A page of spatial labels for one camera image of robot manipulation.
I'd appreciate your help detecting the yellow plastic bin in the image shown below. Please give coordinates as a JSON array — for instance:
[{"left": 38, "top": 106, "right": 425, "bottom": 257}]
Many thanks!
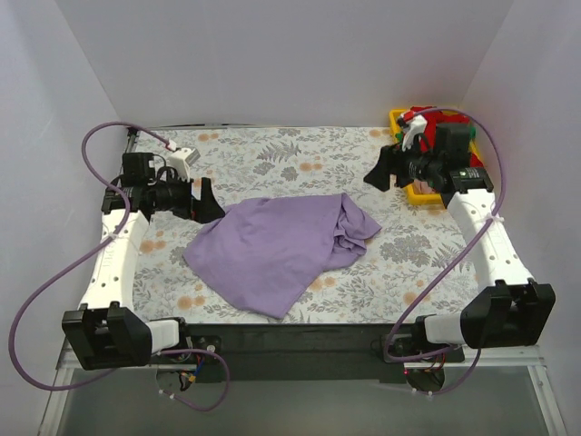
[{"left": 382, "top": 106, "right": 493, "bottom": 204}]

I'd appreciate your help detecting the pink t shirt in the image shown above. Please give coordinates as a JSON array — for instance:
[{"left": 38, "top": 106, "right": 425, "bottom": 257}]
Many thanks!
[{"left": 413, "top": 180, "right": 436, "bottom": 195}]

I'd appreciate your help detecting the green t shirt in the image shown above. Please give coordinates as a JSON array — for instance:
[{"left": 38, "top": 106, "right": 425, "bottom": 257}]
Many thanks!
[{"left": 394, "top": 125, "right": 477, "bottom": 143}]

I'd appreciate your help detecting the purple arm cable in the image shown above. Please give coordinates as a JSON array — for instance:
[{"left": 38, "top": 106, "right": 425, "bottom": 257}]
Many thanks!
[
  {"left": 7, "top": 122, "right": 231, "bottom": 412},
  {"left": 383, "top": 107, "right": 506, "bottom": 397}
]

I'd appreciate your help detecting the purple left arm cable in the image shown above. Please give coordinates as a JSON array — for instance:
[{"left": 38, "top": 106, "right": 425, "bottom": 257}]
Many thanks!
[{"left": 7, "top": 122, "right": 231, "bottom": 412}]

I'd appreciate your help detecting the purple t shirt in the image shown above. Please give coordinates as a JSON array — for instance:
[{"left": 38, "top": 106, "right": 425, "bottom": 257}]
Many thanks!
[{"left": 183, "top": 193, "right": 381, "bottom": 319}]

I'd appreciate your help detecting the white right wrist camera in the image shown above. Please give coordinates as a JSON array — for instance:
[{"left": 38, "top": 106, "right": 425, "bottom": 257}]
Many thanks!
[{"left": 397, "top": 111, "right": 428, "bottom": 152}]

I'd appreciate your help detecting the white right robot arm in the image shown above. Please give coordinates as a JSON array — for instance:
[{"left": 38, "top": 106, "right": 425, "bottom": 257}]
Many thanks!
[{"left": 364, "top": 124, "right": 556, "bottom": 362}]

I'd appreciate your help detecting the red t shirt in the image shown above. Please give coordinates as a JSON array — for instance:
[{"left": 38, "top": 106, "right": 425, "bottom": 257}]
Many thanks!
[{"left": 406, "top": 104, "right": 485, "bottom": 168}]

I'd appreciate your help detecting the floral patterned table mat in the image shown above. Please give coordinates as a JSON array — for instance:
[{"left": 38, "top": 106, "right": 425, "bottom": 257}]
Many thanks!
[{"left": 79, "top": 125, "right": 518, "bottom": 325}]

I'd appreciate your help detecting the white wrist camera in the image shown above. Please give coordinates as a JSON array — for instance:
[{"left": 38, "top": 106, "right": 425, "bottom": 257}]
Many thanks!
[
  {"left": 167, "top": 140, "right": 201, "bottom": 181},
  {"left": 397, "top": 111, "right": 428, "bottom": 152}
]

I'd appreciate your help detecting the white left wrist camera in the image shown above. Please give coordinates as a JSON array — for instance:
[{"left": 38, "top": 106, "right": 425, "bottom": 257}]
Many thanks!
[{"left": 167, "top": 140, "right": 201, "bottom": 181}]

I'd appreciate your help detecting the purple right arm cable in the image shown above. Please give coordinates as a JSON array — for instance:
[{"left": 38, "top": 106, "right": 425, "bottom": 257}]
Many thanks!
[{"left": 383, "top": 107, "right": 506, "bottom": 397}]

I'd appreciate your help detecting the aluminium frame rail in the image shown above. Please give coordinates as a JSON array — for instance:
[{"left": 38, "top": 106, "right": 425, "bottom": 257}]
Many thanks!
[{"left": 52, "top": 327, "right": 567, "bottom": 435}]

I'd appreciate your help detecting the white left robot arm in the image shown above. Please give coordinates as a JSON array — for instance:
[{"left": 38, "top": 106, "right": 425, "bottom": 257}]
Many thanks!
[{"left": 62, "top": 148, "right": 225, "bottom": 370}]

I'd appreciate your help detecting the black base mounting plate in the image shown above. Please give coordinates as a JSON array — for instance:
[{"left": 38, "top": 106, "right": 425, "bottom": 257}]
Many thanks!
[{"left": 185, "top": 323, "right": 406, "bottom": 384}]

